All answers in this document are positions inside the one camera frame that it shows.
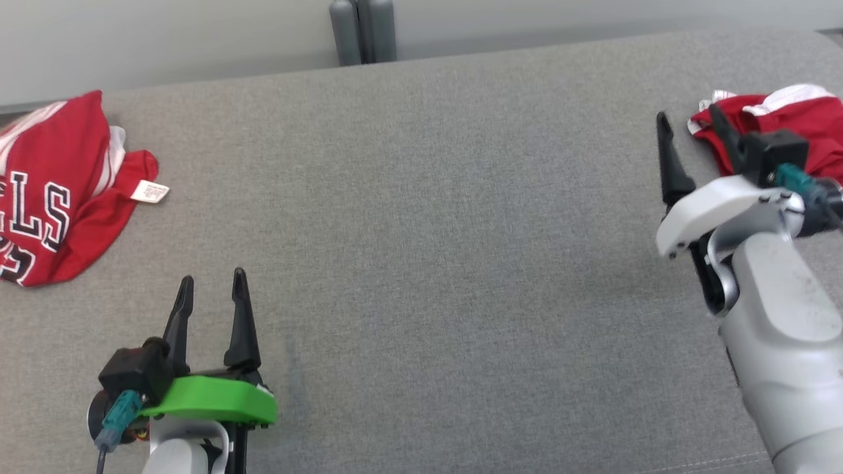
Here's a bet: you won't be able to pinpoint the right camera cable teal plug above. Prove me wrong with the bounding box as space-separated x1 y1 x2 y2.
775 164 843 228

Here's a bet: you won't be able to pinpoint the grey metal partition post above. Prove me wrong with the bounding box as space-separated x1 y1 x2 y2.
329 0 364 67
356 0 398 65

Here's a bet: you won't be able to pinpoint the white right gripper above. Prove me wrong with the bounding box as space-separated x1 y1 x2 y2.
655 103 805 261

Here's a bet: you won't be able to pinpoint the left camera cable teal plug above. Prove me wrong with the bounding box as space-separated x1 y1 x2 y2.
95 390 144 474

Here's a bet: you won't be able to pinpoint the red basketball jersey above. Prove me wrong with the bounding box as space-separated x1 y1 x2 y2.
0 90 171 288

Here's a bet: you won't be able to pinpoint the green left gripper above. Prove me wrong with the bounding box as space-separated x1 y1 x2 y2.
140 267 278 429

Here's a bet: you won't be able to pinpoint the camera cable teal plug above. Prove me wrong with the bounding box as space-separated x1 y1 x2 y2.
775 164 843 228
95 390 144 474

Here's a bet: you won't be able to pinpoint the red and white shorts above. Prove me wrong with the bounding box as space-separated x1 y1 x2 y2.
688 84 843 186

